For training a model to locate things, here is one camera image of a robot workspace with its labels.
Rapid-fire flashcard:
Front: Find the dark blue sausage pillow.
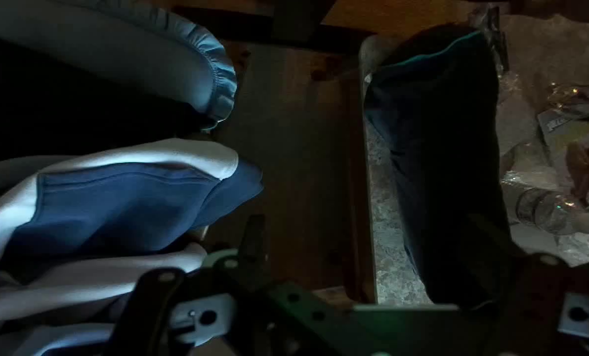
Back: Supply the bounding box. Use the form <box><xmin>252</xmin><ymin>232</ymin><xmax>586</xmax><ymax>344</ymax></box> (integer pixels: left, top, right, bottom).
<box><xmin>364</xmin><ymin>24</ymin><xmax>509</xmax><ymax>309</ymax></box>

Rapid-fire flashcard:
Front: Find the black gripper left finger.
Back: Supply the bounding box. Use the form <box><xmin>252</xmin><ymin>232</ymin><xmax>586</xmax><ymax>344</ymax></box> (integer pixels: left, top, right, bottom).
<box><xmin>107</xmin><ymin>267</ymin><xmax>204</xmax><ymax>356</ymax></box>

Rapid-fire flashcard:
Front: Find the crumpled plastic packaging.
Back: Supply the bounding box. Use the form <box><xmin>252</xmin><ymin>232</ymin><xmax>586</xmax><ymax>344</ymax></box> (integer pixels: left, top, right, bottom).
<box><xmin>503</xmin><ymin>83</ymin><xmax>589</xmax><ymax>267</ymax></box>

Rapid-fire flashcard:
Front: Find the light blue seat cushion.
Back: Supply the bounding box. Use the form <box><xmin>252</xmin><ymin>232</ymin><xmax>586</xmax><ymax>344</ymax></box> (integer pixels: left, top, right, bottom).
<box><xmin>0</xmin><ymin>0</ymin><xmax>238</xmax><ymax>131</ymax></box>

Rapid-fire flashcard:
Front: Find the blue and white jacket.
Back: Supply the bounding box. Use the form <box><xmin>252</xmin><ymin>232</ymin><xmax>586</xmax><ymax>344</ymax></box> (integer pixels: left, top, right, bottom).
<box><xmin>0</xmin><ymin>139</ymin><xmax>264</xmax><ymax>356</ymax></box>

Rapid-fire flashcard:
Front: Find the wooden chair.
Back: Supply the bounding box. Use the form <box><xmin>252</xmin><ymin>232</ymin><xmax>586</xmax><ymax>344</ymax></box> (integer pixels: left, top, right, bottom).
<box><xmin>169</xmin><ymin>0</ymin><xmax>455</xmax><ymax>307</ymax></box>

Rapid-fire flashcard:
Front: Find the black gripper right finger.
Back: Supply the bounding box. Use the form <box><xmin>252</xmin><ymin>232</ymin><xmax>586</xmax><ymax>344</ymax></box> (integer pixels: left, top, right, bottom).
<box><xmin>459</xmin><ymin>214</ymin><xmax>572</xmax><ymax>356</ymax></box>

